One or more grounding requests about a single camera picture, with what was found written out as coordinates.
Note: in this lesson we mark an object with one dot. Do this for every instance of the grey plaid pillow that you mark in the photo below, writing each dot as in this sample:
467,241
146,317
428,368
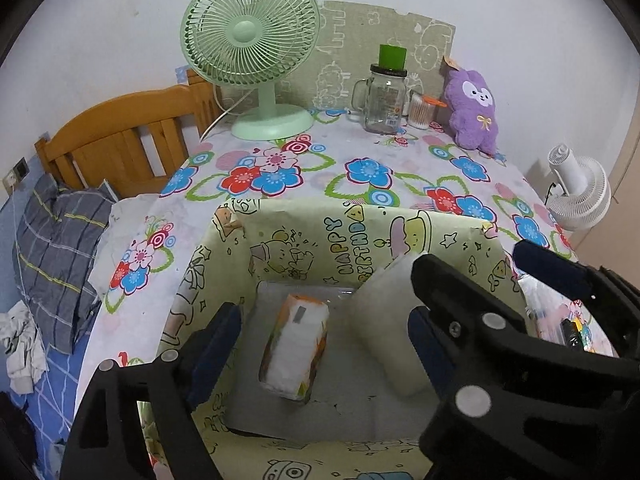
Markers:
55,245

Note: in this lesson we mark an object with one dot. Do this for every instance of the wooden bed headboard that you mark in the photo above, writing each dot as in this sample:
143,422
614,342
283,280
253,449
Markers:
100,130

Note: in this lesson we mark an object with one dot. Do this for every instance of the grey-green cartoon printed board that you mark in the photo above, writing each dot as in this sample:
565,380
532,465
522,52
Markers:
350,35

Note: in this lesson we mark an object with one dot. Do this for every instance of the purple plush toy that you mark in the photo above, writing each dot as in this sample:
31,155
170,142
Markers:
472,120

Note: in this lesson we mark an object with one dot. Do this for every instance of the crumpled white cloth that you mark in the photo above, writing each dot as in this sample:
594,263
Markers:
22,350

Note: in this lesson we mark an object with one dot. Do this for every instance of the green plastic cup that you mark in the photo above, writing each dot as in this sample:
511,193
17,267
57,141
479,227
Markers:
392,56

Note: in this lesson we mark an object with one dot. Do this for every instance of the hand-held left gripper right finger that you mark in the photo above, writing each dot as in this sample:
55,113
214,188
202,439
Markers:
425,350

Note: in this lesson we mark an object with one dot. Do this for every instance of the orange white tissue pack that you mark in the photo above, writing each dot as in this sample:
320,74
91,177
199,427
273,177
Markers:
295,345

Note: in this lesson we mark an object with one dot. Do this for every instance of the wall socket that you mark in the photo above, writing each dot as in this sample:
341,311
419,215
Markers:
20,170

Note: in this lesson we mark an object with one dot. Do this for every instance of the green desk fan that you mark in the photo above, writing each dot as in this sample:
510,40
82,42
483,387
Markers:
245,30

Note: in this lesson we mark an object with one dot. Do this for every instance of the plain white tissue pack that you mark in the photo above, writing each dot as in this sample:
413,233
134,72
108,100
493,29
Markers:
385,320

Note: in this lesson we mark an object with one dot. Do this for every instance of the cotton swab container orange lid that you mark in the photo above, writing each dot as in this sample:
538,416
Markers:
420,112

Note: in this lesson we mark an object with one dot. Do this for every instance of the white bed sheet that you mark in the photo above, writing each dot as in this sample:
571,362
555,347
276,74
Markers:
120,230

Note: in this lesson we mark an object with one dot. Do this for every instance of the blue patterned wall sticker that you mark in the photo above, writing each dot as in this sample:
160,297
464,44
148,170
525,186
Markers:
180,74

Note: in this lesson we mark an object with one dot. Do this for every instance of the pink bear tissue pack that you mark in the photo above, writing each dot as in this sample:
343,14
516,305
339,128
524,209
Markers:
542,305

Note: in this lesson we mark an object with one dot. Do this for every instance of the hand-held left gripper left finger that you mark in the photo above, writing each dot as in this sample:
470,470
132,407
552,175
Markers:
220,350

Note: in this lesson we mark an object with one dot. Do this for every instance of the beige door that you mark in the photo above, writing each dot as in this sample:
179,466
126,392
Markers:
620,200

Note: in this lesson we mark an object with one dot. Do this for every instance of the yellow cartoon paper box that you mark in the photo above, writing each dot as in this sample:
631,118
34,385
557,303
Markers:
280,230

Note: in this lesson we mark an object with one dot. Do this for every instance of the blue grid bedsheet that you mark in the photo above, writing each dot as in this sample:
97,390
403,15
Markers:
50,400

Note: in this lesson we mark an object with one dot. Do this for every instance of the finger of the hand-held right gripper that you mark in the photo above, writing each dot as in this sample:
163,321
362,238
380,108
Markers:
555,270
475,310

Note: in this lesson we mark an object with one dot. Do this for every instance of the white circulator fan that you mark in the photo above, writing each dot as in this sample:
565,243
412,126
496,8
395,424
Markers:
580,195

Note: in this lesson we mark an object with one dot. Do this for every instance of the glass jar mug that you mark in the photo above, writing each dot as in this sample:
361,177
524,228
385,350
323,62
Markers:
382,105

